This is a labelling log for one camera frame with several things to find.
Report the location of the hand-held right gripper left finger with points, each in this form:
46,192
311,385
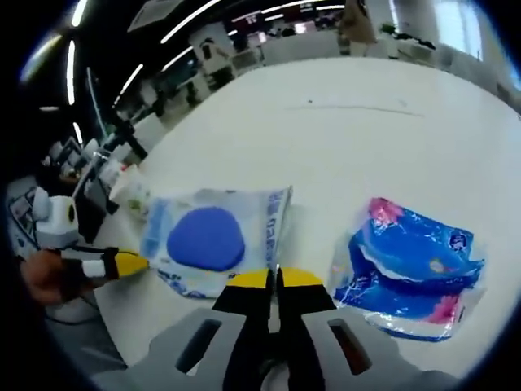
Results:
248,326

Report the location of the person's left hand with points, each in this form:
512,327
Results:
45,277

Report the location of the black laptop stand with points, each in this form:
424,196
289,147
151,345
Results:
128,138

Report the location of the wet wipes pack blue lid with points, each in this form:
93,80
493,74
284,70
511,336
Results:
203,240

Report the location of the blue tissue pack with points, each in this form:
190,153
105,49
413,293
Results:
407,277

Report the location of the green potted plant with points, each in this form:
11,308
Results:
387,29

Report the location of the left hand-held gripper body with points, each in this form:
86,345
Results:
57,228

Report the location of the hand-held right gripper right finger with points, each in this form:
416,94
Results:
305,326

